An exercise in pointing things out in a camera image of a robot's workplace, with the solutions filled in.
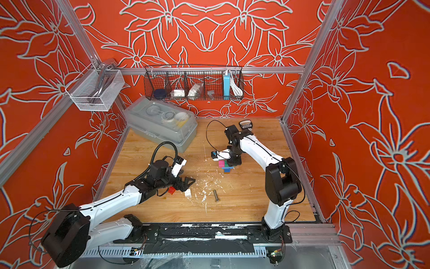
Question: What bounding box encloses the dark round jar in basket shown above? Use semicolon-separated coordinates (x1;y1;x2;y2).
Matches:
153;89;167;100

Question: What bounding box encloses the white cable in basket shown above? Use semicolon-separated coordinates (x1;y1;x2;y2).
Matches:
230;72;243;99

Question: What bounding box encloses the light blue box in basket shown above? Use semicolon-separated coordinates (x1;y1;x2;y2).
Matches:
223;74;231;100

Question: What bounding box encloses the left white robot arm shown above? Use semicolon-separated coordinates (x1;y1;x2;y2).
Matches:
41;159;196;268

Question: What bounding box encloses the clear bag in basket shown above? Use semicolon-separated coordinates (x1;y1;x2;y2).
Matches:
187;83;203;100

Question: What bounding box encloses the grey lidded plastic box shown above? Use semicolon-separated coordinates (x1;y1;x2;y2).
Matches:
124;96;198;153

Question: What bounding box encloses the clear plastic wall bin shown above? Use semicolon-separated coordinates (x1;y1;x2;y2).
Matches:
67;67;125;112

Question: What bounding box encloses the white slotted cable duct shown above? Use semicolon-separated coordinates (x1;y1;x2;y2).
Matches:
82;245;268;259

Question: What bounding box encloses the white 2x2 lego brick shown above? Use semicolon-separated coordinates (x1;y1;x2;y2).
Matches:
184;189;191;198

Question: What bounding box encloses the red 2x4 lego brick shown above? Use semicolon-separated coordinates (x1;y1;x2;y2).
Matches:
168;187;176;195

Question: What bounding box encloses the black wire basket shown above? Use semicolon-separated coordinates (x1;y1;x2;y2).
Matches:
143;65;245;101

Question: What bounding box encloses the steel hex bolt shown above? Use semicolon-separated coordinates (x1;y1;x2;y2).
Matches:
213;189;220;202

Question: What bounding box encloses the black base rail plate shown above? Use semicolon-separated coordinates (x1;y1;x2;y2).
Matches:
113;223;292;256

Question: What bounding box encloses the white packet in basket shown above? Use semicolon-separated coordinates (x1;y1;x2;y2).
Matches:
170;89;186;99

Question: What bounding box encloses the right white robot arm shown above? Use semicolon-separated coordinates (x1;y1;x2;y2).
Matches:
217;125;302;242

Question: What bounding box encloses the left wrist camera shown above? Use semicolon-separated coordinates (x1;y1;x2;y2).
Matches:
171;156;187;177

